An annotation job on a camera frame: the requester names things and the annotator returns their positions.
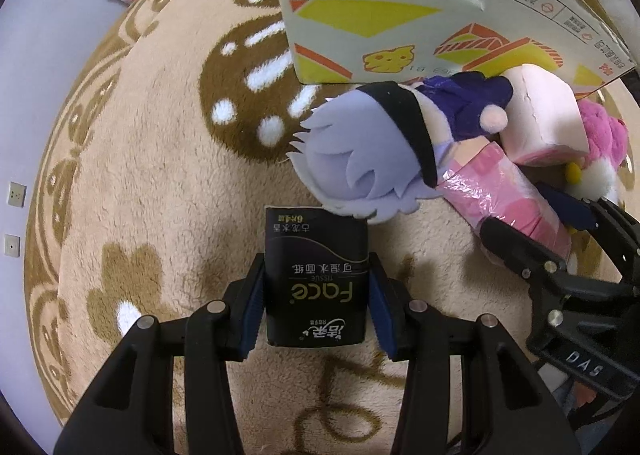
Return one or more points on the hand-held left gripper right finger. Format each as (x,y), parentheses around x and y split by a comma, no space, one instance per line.
(384,310)

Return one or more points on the round beige patterned rug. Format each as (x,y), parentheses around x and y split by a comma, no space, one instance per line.
(165,145)

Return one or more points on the black tissue packet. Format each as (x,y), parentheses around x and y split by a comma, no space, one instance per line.
(315,280)

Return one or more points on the lavender-haired plush doll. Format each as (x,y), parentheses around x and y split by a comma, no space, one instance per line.
(360,155)

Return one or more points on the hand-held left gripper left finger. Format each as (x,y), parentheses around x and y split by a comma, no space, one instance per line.
(251,307)

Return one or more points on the printed cardboard box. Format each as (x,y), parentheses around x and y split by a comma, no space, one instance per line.
(425,0)

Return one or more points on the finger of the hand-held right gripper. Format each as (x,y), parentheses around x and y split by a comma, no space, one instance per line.
(520,247)
(617,230)

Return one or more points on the white wall socket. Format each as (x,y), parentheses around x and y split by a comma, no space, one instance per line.
(16,194)
(11,245)

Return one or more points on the pink plush toy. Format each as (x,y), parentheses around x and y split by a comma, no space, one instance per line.
(602,135)

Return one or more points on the pink plastic-wrapped tissue pack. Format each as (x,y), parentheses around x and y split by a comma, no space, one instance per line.
(500,190)

